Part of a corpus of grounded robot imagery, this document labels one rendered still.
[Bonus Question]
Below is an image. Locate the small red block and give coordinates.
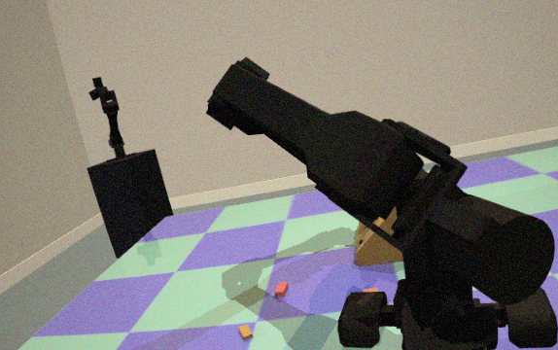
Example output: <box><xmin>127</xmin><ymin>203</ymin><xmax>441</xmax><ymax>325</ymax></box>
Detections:
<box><xmin>274</xmin><ymin>282</ymin><xmax>289</xmax><ymax>297</ymax></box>

